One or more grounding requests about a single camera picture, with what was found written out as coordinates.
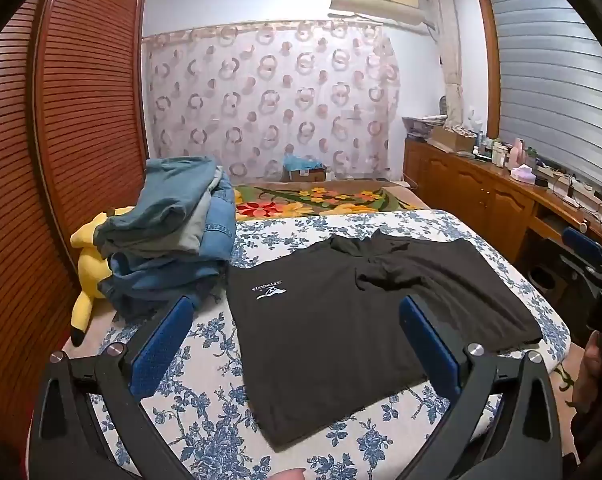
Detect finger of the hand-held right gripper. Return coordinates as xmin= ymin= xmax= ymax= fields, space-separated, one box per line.
xmin=561 ymin=226 xmax=602 ymax=286

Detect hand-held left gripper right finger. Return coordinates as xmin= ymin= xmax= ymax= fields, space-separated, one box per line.
xmin=398 ymin=294 xmax=577 ymax=480

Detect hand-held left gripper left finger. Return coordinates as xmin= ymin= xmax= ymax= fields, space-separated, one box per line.
xmin=28 ymin=295 xmax=197 ymax=480

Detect black pants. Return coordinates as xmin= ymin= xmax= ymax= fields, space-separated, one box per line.
xmin=226 ymin=230 xmax=544 ymax=451

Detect person's right forearm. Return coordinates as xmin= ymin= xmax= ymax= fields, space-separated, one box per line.
xmin=570 ymin=350 xmax=602 ymax=480

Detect grey green pants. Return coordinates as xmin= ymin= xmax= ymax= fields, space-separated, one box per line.
xmin=128 ymin=192 xmax=218 ymax=257

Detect person's right hand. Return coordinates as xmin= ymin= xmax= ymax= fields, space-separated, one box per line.
xmin=571 ymin=332 xmax=602 ymax=411

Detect blue floral bed sheet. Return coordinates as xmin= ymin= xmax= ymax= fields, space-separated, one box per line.
xmin=88 ymin=207 xmax=572 ymax=480

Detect dark blue denim jeans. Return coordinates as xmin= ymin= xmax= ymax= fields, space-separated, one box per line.
xmin=97 ymin=249 xmax=232 ymax=322

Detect pink floor rug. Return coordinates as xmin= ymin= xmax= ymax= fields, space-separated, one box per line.
xmin=548 ymin=345 xmax=579 ymax=411

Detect yellow plush toy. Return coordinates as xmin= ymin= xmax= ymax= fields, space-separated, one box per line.
xmin=70 ymin=206 xmax=136 ymax=347

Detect wooden sideboard cabinet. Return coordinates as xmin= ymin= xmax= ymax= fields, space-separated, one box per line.
xmin=403 ymin=137 xmax=602 ymax=273

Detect row of bottles and jars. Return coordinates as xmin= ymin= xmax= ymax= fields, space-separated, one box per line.
xmin=474 ymin=130 xmax=602 ymax=241

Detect grey window blind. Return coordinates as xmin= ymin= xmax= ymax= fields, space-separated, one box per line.
xmin=484 ymin=0 xmax=602 ymax=197

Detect light blue jeans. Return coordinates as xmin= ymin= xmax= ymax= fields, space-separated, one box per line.
xmin=95 ymin=156 xmax=223 ymax=243

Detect open cardboard box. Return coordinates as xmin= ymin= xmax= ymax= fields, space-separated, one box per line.
xmin=427 ymin=126 xmax=477 ymax=154

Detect flower print blanket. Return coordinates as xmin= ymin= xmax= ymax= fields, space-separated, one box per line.
xmin=233 ymin=182 xmax=423 ymax=222

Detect small cardboard box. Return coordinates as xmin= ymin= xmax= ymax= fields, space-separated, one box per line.
xmin=282 ymin=165 xmax=328 ymax=183

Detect blue plastic bag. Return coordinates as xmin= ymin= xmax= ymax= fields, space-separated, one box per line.
xmin=282 ymin=154 xmax=325 ymax=173

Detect white lace curtain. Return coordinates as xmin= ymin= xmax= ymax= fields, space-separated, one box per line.
xmin=427 ymin=0 xmax=466 ymax=128

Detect wooden louvred wardrobe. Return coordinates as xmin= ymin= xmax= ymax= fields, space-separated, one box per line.
xmin=0 ymin=0 xmax=149 ymax=461

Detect wooden window frame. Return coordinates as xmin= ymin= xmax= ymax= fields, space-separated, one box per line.
xmin=475 ymin=0 xmax=602 ymax=143

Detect ring pattern curtain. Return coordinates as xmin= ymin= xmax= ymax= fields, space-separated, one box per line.
xmin=143 ymin=19 xmax=403 ymax=186

